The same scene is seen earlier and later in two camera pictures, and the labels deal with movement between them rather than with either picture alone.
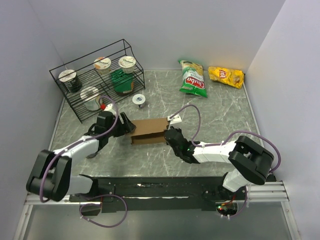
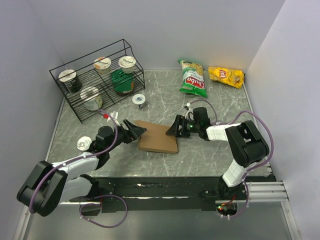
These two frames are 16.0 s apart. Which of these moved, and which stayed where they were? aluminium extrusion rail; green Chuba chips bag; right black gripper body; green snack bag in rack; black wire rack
Moved: right black gripper body
Stayed: green Chuba chips bag; black wire rack; aluminium extrusion rail; green snack bag in rack
